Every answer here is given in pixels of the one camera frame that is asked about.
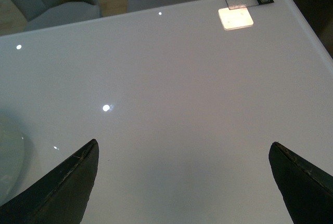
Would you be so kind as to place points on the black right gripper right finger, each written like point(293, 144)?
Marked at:
point(305, 188)

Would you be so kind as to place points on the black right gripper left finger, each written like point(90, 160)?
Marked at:
point(61, 196)

